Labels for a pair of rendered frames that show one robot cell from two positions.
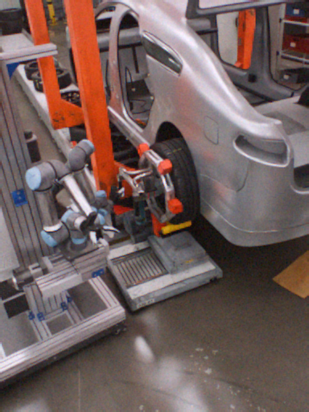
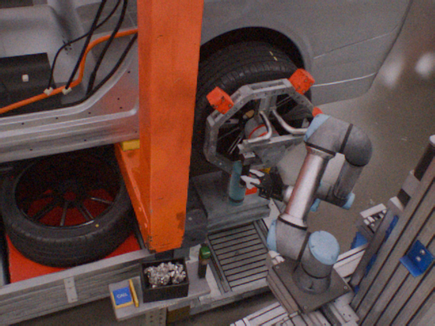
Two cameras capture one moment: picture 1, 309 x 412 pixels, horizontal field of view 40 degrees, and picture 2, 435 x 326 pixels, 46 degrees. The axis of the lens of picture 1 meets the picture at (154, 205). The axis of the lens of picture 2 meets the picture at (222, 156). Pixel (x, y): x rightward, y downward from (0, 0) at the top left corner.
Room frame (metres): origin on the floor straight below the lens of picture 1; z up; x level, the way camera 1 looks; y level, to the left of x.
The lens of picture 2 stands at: (3.23, 1.84, 2.52)
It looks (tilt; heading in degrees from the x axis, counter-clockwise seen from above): 45 degrees down; 264
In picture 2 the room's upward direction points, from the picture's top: 9 degrees clockwise
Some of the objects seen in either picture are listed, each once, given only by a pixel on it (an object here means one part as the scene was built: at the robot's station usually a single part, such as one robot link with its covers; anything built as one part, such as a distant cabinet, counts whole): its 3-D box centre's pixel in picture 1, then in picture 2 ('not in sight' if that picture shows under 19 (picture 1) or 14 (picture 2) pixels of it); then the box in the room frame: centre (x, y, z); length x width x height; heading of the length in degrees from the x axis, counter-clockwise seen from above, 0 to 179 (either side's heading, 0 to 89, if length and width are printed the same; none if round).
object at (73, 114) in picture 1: (82, 108); not in sight; (5.22, 0.80, 0.69); 0.52 x 0.17 x 0.35; 111
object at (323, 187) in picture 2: (100, 199); (315, 187); (2.65, 0.39, 0.91); 0.11 x 0.08 x 0.11; 156
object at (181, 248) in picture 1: (178, 234); (232, 176); (2.93, -0.18, 0.32); 0.40 x 0.30 x 0.28; 21
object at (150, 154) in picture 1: (156, 187); (257, 129); (2.87, -0.02, 0.85); 0.54 x 0.07 x 0.54; 21
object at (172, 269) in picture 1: (176, 248); (221, 200); (2.98, -0.16, 0.13); 0.50 x 0.36 x 0.10; 21
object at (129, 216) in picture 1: (147, 224); (180, 216); (3.22, 0.08, 0.26); 0.42 x 0.18 x 0.35; 111
